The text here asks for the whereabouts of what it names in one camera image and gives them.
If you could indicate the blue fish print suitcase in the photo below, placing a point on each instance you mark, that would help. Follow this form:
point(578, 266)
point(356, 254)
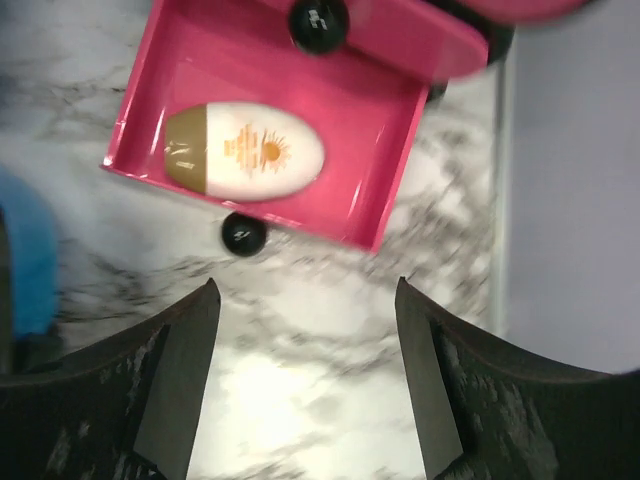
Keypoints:
point(29, 269)

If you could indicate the black bag with pink trim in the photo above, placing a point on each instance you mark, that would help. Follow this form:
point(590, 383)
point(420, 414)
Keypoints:
point(357, 72)

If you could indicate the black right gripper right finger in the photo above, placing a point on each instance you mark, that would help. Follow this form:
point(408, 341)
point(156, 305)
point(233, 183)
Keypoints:
point(487, 409)

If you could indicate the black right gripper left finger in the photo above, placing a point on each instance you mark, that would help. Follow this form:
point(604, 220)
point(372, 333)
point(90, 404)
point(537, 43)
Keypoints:
point(125, 407)

